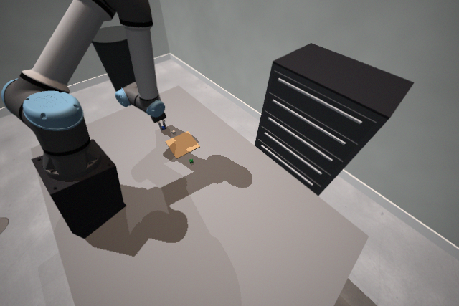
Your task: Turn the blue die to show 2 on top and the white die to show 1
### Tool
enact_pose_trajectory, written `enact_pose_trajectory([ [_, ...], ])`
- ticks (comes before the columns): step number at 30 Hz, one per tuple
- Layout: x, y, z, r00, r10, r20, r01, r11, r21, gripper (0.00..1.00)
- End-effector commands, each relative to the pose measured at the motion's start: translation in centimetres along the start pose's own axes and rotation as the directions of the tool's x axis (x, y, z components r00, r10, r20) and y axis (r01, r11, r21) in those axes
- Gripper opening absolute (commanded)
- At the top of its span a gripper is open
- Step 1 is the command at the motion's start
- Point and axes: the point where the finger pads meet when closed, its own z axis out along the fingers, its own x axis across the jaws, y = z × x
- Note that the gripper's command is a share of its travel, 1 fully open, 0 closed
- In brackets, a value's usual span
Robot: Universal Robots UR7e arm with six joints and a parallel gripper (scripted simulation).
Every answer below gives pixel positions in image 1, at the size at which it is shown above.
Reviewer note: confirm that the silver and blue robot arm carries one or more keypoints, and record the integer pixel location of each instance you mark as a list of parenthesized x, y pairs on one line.
[(55, 116)]

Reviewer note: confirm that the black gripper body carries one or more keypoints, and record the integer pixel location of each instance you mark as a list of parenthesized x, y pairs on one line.
[(161, 117)]

